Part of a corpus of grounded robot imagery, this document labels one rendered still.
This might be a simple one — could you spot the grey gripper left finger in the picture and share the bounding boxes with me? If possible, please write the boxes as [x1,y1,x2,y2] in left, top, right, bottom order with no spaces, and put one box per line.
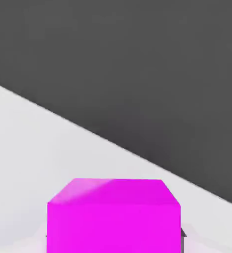
[1,222,48,253]

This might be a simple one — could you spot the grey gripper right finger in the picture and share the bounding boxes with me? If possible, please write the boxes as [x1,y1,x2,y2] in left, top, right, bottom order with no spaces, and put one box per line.
[180,223,230,253]

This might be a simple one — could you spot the small magenta cube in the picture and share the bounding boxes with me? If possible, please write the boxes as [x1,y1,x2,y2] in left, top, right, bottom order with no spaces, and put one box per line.
[47,177,182,253]

